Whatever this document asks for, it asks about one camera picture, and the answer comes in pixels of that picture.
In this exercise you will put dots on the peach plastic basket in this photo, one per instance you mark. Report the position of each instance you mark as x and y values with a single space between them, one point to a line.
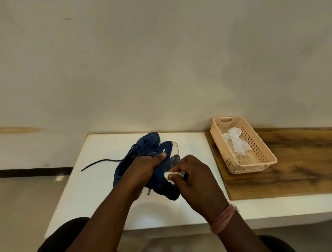
262 161

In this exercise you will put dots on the brown wooden board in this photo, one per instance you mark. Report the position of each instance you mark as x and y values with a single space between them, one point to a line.
293 166

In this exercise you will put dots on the person's left leg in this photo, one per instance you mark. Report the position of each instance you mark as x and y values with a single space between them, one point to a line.
61 237

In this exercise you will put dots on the white wipe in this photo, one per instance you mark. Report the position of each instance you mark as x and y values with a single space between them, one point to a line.
168 176

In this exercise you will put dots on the crumpled white tissue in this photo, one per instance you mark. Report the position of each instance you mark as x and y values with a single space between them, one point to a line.
237 141

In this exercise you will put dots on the person's left thumb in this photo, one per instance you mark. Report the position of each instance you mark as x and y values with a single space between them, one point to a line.
160 157

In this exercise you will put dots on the blue sneaker with black laces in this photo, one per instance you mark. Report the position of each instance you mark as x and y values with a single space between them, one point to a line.
145 144

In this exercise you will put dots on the person's leg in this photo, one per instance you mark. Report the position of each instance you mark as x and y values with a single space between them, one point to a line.
278 245
61 237

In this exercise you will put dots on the person's right forearm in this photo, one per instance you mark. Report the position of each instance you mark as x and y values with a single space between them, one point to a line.
241 233

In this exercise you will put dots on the black shoelace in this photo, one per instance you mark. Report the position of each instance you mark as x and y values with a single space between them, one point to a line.
99 163

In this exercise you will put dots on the blue sneaker with white sole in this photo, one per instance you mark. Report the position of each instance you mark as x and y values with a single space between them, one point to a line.
162 179

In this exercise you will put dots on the person's right leg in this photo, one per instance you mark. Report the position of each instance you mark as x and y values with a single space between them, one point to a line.
278 245

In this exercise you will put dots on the person's right hand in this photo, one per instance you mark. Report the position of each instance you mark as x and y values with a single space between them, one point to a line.
199 184

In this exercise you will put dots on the person's right thumb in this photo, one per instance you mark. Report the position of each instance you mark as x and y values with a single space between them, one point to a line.
175 181

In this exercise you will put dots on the person's left hand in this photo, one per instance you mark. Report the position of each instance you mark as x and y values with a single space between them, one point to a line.
136 174

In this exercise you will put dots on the person's left forearm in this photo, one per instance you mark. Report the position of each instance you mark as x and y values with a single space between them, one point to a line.
103 220

